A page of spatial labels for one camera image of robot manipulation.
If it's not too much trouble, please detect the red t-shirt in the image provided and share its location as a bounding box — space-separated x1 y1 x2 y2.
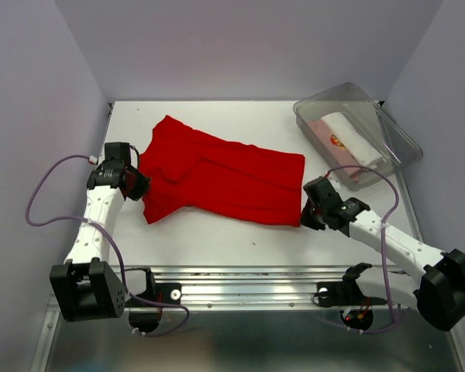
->
139 115 305 227

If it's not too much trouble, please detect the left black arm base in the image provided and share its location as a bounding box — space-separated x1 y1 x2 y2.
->
124 267 182 305

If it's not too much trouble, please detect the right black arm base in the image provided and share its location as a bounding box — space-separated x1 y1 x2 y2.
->
312 263 387 308

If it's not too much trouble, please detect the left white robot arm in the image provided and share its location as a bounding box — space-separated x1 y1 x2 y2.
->
50 142 150 322

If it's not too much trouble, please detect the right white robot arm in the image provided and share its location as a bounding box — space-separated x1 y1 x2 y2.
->
301 177 465 332

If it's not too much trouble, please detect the rolled white t-shirt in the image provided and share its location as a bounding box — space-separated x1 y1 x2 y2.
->
322 112 384 169

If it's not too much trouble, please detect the clear plastic bin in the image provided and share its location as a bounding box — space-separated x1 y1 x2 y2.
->
293 83 423 191

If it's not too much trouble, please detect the rolled pink t-shirt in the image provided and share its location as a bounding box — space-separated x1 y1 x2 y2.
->
308 119 362 181

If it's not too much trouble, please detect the aluminium mounting rail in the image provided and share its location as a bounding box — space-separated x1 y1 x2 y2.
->
46 264 456 312

